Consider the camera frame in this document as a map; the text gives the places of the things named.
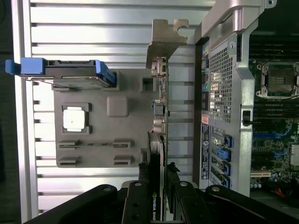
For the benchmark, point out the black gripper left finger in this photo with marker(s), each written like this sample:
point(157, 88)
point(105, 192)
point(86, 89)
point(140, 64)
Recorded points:
point(135, 205)

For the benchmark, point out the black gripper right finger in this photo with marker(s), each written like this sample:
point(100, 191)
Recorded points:
point(189, 205)

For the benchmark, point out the green RAM stick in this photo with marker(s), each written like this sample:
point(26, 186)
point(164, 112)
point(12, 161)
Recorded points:
point(95, 144)

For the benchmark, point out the white expansion slot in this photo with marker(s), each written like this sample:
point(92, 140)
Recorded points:
point(260, 174)

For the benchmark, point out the grey parts rack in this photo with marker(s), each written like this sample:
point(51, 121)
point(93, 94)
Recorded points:
point(100, 130)

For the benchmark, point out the blue expansion slot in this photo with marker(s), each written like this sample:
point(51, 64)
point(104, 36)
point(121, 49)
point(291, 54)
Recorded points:
point(261, 135)

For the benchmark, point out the green motherboard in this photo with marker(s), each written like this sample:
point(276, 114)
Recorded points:
point(275, 149)

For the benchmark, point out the silver CPU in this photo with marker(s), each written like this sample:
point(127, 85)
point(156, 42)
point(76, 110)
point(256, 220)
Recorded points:
point(73, 119)

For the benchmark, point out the silver chipset heatsink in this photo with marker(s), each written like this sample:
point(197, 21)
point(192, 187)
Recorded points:
point(295, 156)

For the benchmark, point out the open black PC case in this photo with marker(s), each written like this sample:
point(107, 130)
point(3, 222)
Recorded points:
point(224, 93)

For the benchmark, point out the hard disk in blue caddy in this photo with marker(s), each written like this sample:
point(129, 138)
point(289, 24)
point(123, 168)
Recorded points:
point(70, 70)

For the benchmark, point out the CPU socket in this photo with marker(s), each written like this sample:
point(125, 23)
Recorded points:
point(280, 79)

